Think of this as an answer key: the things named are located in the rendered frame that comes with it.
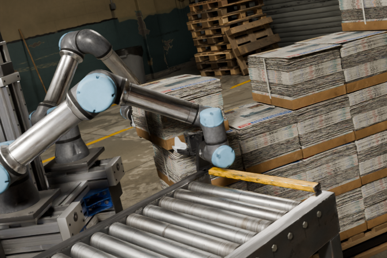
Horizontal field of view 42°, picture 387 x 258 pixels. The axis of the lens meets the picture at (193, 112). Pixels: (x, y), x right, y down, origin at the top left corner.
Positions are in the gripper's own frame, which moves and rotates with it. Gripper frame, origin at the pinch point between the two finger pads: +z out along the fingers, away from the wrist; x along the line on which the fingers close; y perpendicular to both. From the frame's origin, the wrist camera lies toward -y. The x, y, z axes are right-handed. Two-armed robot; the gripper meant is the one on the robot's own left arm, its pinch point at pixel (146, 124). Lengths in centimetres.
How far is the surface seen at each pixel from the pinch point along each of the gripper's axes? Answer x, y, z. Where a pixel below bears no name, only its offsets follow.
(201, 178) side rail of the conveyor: -6, -6, 76
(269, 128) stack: 41, -7, 46
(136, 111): -7.5, 10.5, 15.4
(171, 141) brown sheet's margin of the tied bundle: -4.1, 1.0, 46.9
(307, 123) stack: 60, -10, 45
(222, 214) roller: -14, -6, 109
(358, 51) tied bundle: 92, 15, 47
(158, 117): -6.5, 11.5, 43.6
